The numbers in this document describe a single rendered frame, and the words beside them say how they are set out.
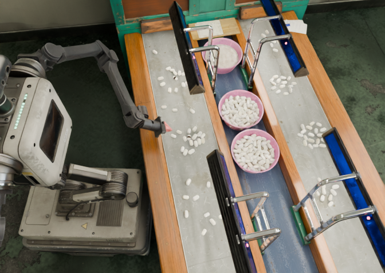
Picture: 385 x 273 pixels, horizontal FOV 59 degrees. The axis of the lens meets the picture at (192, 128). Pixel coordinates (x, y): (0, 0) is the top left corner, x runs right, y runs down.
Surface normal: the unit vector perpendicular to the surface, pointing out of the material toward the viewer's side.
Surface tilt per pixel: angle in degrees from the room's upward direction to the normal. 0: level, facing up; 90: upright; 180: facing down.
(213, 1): 90
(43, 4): 90
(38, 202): 0
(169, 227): 0
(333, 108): 0
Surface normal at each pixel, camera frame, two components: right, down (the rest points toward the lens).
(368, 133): 0.02, -0.50
